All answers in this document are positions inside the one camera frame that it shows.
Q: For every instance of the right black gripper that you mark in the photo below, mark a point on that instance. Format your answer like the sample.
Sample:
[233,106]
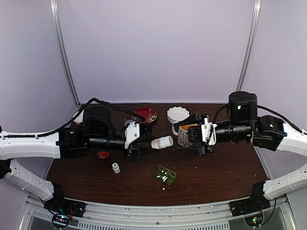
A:
[199,151]

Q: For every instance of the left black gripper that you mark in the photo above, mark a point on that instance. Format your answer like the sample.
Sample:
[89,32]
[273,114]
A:
[133,150]

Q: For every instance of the white labelled pill bottle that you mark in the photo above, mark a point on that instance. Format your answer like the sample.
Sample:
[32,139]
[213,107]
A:
[162,142]

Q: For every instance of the green pill organizer box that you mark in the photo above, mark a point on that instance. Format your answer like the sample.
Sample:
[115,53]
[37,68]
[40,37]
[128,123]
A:
[165,175]

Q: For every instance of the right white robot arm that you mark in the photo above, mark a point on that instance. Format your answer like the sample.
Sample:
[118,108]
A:
[242,119]

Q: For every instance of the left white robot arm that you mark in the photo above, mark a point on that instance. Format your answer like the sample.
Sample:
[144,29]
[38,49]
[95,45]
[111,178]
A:
[94,133]

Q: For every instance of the patterned mug orange inside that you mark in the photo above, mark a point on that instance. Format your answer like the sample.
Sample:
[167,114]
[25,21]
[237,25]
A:
[182,135]

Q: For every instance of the white scalloped bowl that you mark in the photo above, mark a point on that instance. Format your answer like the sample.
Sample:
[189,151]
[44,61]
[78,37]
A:
[177,114]

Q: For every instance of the small white bottle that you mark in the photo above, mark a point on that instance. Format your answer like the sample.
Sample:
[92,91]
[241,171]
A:
[115,168]

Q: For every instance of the red floral plate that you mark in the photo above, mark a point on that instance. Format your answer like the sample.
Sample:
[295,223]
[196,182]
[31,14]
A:
[148,113]

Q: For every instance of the orange pill bottle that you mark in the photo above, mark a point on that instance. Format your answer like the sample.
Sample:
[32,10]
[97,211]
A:
[103,154]

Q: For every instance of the small white bowl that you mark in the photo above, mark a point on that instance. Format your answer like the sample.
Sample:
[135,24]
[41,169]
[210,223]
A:
[78,121]

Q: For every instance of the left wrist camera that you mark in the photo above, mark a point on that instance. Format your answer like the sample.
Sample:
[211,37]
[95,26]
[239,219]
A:
[136,132]

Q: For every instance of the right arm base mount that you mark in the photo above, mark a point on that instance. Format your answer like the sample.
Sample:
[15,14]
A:
[248,206]

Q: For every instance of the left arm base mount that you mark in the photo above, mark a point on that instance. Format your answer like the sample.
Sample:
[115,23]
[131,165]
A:
[65,206]

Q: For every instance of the right aluminium frame post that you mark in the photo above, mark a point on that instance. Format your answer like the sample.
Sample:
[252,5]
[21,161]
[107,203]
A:
[253,29]

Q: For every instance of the aluminium frame post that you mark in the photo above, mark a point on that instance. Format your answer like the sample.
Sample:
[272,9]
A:
[253,29]
[62,49]

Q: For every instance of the front aluminium rail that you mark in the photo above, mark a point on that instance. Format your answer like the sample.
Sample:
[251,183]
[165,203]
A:
[211,216]

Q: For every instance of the left aluminium frame post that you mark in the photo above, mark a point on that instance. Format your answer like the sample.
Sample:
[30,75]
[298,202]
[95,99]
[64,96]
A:
[62,49]

